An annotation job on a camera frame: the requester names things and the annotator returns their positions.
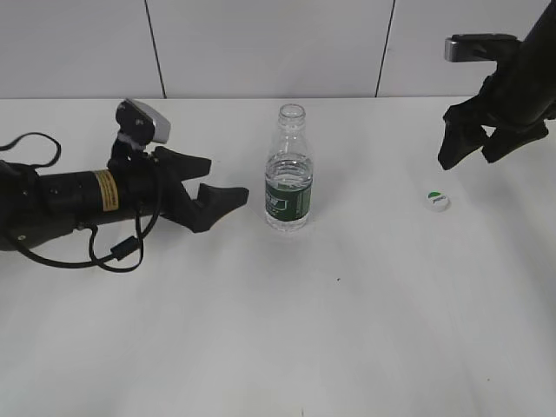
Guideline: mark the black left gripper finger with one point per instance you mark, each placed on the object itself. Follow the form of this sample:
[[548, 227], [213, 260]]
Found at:
[[212, 204], [175, 168]]

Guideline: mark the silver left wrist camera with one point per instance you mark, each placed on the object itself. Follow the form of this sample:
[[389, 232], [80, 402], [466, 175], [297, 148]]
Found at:
[[140, 124]]

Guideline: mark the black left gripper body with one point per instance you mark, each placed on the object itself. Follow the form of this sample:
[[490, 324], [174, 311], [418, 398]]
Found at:
[[139, 192]]

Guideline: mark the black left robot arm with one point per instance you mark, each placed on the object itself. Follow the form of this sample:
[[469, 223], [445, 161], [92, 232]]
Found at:
[[39, 208]]

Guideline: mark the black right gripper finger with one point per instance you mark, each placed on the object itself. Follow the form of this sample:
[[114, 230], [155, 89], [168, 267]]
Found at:
[[502, 142], [461, 138]]

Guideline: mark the white green bottle cap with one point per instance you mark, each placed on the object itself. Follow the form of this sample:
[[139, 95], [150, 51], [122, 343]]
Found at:
[[438, 201]]

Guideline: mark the clear Cestbon water bottle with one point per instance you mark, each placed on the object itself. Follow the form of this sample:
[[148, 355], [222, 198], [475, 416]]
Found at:
[[289, 171]]

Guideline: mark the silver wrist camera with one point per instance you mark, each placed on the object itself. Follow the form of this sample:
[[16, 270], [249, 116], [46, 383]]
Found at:
[[461, 48], [140, 124]]

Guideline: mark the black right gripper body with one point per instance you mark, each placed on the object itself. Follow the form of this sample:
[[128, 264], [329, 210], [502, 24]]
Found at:
[[521, 91]]

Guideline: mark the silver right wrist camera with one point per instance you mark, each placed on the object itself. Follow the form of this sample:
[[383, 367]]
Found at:
[[461, 48]]

